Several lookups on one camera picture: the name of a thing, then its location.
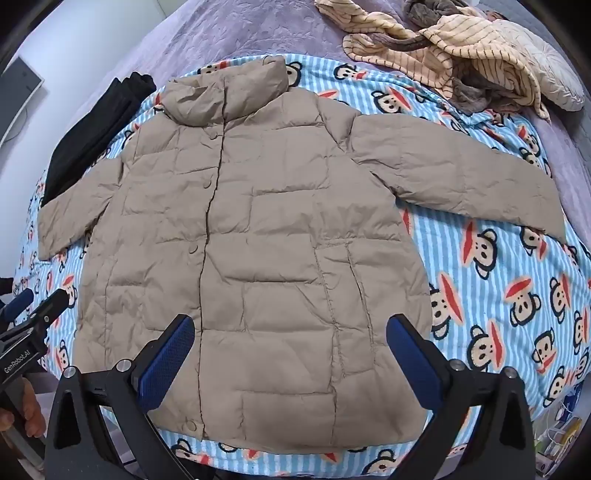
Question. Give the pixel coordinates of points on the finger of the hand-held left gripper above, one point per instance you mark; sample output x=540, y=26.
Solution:
x=19, y=301
x=51, y=303

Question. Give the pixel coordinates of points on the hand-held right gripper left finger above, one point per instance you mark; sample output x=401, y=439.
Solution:
x=171, y=355

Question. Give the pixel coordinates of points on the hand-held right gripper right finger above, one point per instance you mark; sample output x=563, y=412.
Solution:
x=411, y=355

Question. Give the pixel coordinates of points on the beige puffer jacket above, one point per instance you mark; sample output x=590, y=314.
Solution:
x=277, y=230

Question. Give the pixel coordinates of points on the person's left hand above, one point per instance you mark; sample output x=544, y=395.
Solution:
x=32, y=410

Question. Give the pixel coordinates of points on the blue striped monkey print blanket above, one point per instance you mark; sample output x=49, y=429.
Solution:
x=485, y=277

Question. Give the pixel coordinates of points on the black pants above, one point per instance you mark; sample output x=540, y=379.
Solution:
x=92, y=134

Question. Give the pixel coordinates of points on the white quilted pillow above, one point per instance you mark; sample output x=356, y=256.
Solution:
x=549, y=69

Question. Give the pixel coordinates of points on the cream striped garment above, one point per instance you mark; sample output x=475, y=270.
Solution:
x=461, y=41

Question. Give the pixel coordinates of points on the purple bedspread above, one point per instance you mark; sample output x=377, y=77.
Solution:
x=231, y=27

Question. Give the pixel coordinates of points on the grey brown garment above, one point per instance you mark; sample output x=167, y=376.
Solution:
x=434, y=11

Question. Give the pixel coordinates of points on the white framed wall monitor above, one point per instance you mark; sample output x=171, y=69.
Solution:
x=18, y=92

